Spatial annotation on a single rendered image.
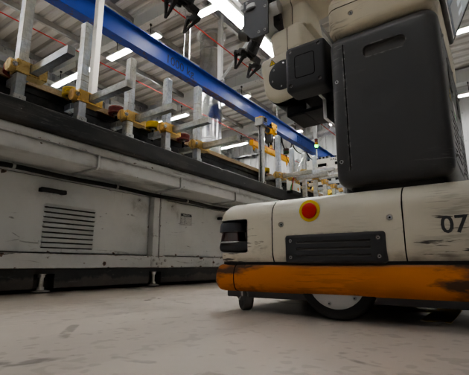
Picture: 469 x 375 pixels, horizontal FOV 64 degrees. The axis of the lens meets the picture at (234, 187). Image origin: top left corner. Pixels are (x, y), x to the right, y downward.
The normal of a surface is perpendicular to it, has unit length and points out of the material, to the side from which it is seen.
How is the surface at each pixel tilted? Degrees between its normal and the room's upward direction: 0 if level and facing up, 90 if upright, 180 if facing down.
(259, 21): 90
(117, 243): 92
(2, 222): 89
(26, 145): 90
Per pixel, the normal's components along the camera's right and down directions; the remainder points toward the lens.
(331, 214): -0.57, -0.17
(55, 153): 0.82, -0.11
